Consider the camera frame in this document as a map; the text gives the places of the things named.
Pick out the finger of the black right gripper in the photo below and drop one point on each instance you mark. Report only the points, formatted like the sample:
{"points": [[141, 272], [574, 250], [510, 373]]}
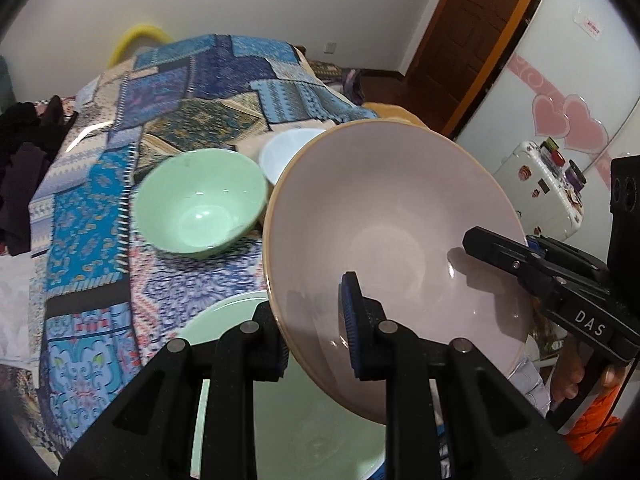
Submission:
{"points": [[564, 255], [499, 251]]}

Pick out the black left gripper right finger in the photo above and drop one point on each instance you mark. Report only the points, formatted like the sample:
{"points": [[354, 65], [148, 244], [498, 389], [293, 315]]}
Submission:
{"points": [[447, 403]]}

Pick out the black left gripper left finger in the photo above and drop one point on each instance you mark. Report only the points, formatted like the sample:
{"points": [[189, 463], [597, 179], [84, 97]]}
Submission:
{"points": [[186, 391]]}

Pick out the large pink ceramic bowl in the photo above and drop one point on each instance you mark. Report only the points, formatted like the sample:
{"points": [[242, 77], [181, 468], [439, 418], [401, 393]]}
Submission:
{"points": [[390, 202]]}

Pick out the green ceramic bowl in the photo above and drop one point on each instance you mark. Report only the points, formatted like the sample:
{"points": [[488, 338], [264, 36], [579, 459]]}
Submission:
{"points": [[199, 202]]}

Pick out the person's hand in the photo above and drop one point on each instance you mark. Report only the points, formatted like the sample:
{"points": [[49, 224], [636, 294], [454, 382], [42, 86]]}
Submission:
{"points": [[569, 373]]}

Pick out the blue patchwork tablecloth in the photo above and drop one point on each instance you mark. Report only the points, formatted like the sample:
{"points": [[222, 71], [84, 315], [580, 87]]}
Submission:
{"points": [[105, 296]]}

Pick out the large green plate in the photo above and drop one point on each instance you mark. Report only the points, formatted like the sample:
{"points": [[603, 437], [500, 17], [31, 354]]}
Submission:
{"points": [[300, 432]]}

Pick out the white fridge with hearts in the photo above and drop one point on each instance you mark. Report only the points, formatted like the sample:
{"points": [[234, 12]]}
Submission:
{"points": [[574, 76]]}

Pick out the white plastic bag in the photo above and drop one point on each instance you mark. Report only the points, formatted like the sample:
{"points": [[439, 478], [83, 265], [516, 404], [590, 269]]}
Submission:
{"points": [[17, 313]]}

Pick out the brown wooden door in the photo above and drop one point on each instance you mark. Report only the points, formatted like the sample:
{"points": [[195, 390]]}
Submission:
{"points": [[459, 49]]}

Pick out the small white bowl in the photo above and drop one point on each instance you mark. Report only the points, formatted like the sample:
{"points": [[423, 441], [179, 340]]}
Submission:
{"points": [[280, 150]]}

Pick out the dark clothes pile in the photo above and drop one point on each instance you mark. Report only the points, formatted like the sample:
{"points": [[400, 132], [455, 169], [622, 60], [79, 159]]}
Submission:
{"points": [[30, 141]]}

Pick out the yellow chair back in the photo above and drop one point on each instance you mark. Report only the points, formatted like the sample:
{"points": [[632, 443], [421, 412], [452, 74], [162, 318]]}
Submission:
{"points": [[138, 34]]}

